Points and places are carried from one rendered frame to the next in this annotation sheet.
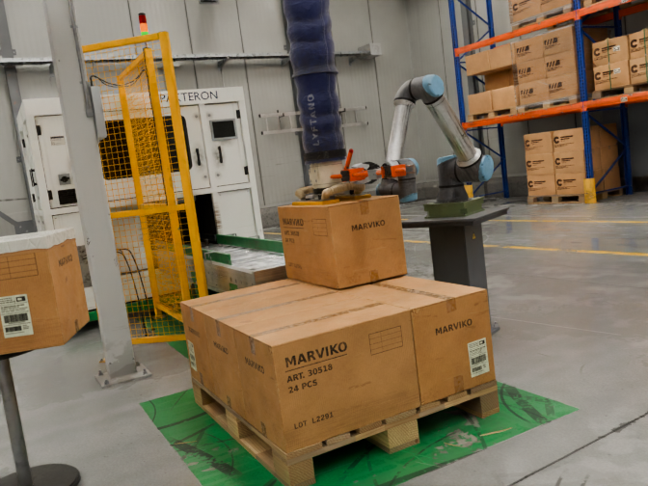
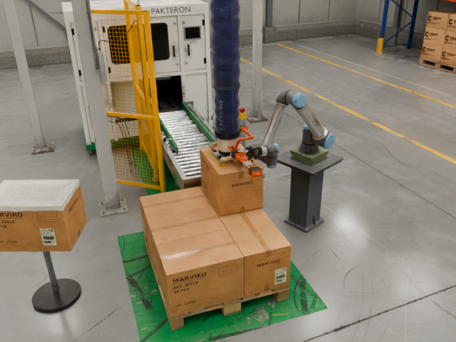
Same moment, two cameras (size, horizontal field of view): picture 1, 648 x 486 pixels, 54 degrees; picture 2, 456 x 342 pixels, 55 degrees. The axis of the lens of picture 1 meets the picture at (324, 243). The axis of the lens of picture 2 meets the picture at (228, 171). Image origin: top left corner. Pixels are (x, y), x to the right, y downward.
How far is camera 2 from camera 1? 1.62 m
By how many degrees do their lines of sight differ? 21
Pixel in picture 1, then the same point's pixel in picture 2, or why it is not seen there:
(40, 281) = (59, 224)
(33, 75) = not seen: outside the picture
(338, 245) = (223, 194)
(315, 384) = (188, 289)
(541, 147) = (438, 24)
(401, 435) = (231, 309)
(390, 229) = (255, 185)
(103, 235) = (104, 136)
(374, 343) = (221, 272)
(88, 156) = (96, 92)
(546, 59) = not seen: outside the picture
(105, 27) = not seen: outside the picture
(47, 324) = (63, 242)
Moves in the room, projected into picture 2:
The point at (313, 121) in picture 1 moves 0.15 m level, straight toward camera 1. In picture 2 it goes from (221, 116) to (218, 122)
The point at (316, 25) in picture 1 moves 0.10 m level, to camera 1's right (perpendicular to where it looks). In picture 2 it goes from (229, 62) to (241, 62)
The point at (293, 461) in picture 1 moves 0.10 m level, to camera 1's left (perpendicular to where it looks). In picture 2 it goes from (174, 319) to (161, 318)
